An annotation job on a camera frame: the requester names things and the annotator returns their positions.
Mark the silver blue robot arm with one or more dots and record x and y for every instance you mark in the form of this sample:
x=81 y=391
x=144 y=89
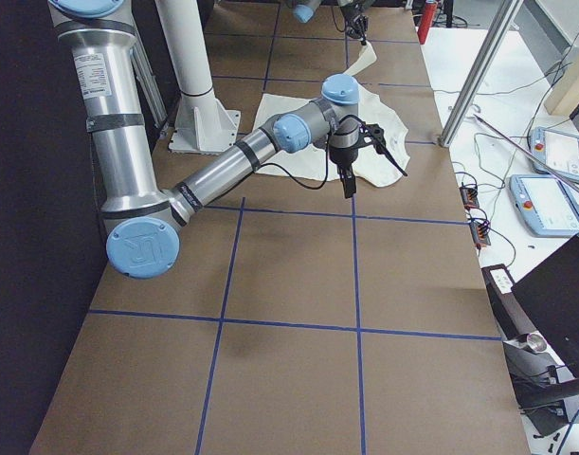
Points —
x=304 y=11
x=141 y=220

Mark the aluminium frame post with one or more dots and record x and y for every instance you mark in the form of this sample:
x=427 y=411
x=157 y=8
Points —
x=498 y=29

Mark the grey orange USB hub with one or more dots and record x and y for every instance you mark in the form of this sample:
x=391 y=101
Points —
x=469 y=196

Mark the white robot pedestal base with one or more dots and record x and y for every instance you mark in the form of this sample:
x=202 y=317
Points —
x=202 y=124

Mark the near blue teach pendant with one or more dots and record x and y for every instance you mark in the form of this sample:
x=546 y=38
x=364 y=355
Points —
x=545 y=205

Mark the red cylinder bottle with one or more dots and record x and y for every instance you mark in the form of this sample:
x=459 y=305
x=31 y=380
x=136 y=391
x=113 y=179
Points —
x=426 y=20

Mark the black box white label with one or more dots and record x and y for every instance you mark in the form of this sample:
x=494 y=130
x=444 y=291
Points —
x=510 y=316

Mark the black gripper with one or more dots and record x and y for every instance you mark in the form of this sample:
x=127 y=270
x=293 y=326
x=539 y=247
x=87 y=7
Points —
x=342 y=158
x=352 y=14

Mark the blue teach pendant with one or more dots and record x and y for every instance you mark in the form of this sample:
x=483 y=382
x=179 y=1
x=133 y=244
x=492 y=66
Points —
x=545 y=205
x=557 y=150

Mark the far blue teach pendant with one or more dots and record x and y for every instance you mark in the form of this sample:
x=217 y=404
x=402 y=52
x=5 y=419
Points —
x=557 y=150

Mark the silver metal cup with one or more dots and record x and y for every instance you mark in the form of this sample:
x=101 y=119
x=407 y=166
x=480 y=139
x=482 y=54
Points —
x=533 y=343

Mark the cream long-sleeve cat shirt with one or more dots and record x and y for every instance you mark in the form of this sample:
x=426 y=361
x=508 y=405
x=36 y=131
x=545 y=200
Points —
x=309 y=163

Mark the black monitor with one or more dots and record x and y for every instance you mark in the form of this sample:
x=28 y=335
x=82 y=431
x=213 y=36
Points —
x=549 y=296

